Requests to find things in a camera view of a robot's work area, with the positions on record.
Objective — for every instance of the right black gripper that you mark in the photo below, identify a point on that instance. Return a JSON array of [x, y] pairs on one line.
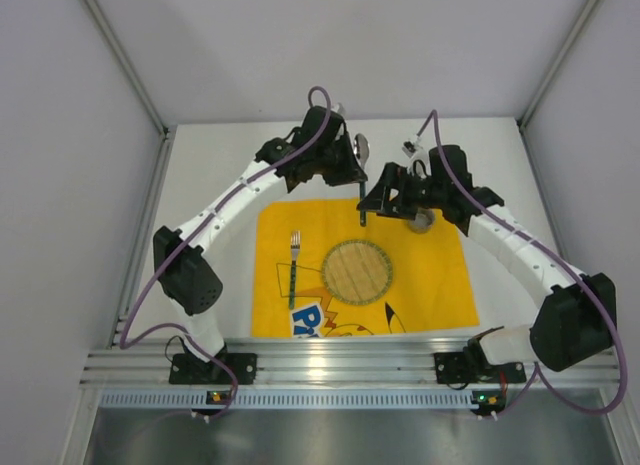
[[390, 193]]

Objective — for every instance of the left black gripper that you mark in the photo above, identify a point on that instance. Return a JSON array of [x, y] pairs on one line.
[[342, 161]]

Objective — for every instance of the speckled ceramic cup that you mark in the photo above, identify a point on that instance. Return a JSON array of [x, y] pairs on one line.
[[422, 222]]

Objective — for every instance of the green handled spoon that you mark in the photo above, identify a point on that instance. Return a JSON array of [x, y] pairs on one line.
[[362, 153]]

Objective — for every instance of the green handled fork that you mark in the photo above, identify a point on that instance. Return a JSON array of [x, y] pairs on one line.
[[295, 246]]

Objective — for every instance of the round woven bamboo plate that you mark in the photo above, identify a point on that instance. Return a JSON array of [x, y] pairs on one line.
[[357, 272]]

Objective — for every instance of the yellow cartoon print cloth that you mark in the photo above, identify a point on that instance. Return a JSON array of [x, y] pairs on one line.
[[319, 273]]

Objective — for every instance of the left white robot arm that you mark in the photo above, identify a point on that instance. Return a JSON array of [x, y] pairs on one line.
[[184, 258]]

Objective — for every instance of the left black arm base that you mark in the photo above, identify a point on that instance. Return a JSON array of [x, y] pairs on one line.
[[187, 369]]

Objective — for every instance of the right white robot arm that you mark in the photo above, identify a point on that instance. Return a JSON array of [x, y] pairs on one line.
[[575, 310]]

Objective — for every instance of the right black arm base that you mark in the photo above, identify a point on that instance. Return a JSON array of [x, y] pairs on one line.
[[457, 368]]

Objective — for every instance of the left aluminium frame post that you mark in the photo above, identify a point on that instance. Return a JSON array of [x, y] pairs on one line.
[[126, 66]]

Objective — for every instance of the aluminium frame post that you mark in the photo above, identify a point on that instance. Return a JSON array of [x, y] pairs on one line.
[[126, 66], [578, 27]]

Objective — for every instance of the perforated metal cable duct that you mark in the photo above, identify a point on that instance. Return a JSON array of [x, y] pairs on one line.
[[302, 399]]

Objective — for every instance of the aluminium front rail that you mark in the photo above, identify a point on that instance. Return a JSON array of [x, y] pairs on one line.
[[395, 361]]

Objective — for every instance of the right aluminium frame post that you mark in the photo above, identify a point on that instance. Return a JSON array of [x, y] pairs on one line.
[[578, 27]]

